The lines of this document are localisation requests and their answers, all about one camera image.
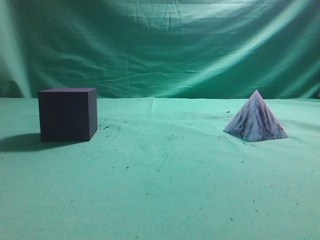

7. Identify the white marbled square pyramid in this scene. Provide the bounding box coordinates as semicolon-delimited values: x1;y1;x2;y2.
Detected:
223;90;289;142

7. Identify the dark purple cube block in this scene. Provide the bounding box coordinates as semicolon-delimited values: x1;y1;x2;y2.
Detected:
37;87;98;142

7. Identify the green backdrop cloth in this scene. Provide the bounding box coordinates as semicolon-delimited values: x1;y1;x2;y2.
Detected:
0;0;320;99

